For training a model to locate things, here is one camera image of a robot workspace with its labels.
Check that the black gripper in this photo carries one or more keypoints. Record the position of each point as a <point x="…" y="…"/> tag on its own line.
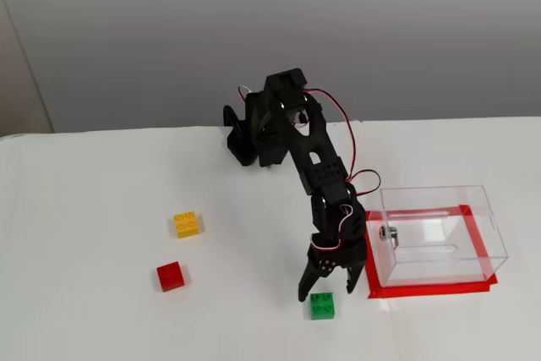
<point x="343" y="257"/>

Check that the green lego brick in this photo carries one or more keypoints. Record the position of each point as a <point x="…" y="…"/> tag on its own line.
<point x="323" y="306"/>

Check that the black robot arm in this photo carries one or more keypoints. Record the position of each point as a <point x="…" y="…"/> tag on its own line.
<point x="315" y="145"/>

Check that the transparent plastic box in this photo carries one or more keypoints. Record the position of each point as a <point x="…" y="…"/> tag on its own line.
<point x="444" y="268"/>

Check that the yellow lego brick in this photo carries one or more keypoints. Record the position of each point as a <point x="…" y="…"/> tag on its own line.
<point x="188" y="224"/>

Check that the red lego brick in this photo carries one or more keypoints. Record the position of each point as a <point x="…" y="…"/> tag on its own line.
<point x="171" y="276"/>

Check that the silver cam lock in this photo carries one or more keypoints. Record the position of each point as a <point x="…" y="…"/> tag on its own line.
<point x="389" y="235"/>

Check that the black table clamp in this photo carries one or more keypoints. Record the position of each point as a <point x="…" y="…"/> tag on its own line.
<point x="231" y="119"/>

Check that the red tape frame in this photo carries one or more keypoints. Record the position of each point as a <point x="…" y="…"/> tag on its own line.
<point x="422" y="290"/>

